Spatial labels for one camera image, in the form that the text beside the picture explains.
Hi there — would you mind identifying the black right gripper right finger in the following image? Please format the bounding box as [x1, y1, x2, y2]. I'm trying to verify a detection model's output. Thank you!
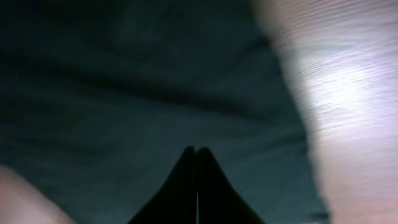
[197, 147, 264, 224]

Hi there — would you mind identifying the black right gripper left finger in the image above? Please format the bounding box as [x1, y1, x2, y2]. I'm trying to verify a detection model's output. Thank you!
[129, 146, 197, 224]

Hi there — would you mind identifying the dark teal shirt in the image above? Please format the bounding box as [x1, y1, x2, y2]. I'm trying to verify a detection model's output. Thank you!
[1, 0, 329, 223]

